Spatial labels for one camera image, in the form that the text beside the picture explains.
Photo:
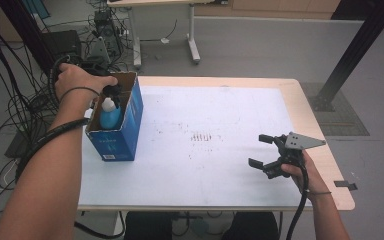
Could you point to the desk with white legs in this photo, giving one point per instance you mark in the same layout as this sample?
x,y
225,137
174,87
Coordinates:
x,y
136,33

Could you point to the black metal stand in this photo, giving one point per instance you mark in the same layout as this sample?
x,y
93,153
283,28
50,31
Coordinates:
x,y
356,46
23,30

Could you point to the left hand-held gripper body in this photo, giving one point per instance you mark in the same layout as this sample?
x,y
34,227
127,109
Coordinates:
x,y
98,53

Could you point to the black wrist band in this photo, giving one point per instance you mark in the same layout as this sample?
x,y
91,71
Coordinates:
x,y
318,192
80,88

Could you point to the black tape piece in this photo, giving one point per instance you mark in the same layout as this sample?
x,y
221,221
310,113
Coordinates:
x,y
345,185

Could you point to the wooden base board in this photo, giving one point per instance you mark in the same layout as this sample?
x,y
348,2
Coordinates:
x,y
346,113

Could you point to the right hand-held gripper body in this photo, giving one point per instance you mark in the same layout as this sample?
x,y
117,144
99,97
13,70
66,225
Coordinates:
x,y
300,141

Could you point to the person's right hand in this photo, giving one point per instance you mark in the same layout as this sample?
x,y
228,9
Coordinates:
x,y
315,180

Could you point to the white table mat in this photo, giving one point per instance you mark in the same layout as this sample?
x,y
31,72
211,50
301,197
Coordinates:
x,y
196,173

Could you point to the person's left hand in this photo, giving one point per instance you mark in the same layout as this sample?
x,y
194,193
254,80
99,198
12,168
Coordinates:
x,y
76,78

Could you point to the black computer tower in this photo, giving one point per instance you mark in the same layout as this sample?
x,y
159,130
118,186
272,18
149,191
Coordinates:
x,y
111,26

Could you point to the teal panel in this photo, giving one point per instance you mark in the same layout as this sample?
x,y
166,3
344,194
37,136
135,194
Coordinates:
x,y
36,8

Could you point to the blue bottle with white cap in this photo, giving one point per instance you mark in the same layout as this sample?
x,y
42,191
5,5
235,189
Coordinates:
x,y
108,118

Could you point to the black case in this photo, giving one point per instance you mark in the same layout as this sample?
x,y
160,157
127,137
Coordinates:
x,y
63,43

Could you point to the blue cardboard box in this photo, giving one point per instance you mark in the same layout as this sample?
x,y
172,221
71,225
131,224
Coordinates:
x,y
126,136

